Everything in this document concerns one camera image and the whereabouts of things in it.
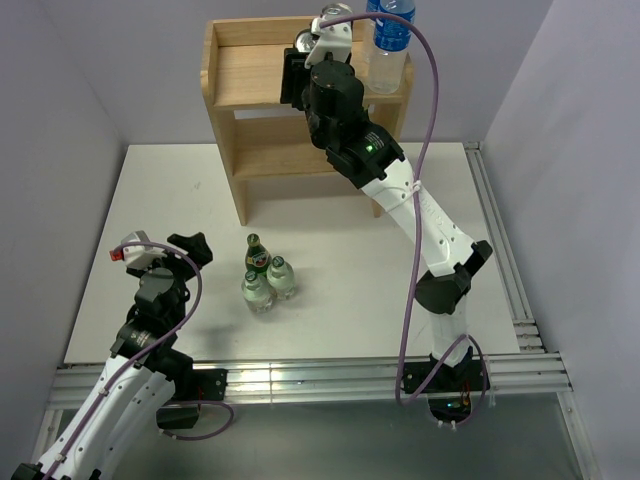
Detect clear soda bottle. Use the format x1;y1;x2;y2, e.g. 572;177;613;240
241;271;273;313
267;256;296;300

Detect black can yellow label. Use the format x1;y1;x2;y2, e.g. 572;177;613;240
321;2;353;18

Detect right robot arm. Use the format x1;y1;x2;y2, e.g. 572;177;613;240
280;48;493;390

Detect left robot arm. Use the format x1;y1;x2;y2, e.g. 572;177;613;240
13;231;213;479

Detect wooden two-tier shelf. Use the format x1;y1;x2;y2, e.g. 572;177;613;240
199;14;416;227

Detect green bottle red label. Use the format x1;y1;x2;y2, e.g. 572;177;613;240
245;233;272;277

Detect front clear water bottle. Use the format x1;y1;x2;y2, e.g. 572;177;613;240
367;18;411;95

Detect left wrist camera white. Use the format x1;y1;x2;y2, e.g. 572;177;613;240
109;230;165;270

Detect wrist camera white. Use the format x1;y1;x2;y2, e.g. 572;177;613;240
305;17;352;70
109;230;165;270

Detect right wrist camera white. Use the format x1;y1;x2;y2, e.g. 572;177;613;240
305;17;352;70

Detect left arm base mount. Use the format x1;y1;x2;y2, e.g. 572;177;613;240
156;368;235;432

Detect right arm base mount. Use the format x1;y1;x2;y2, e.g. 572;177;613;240
401;357;491;423

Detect aluminium frame rails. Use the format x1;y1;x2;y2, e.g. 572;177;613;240
37;141;601;480

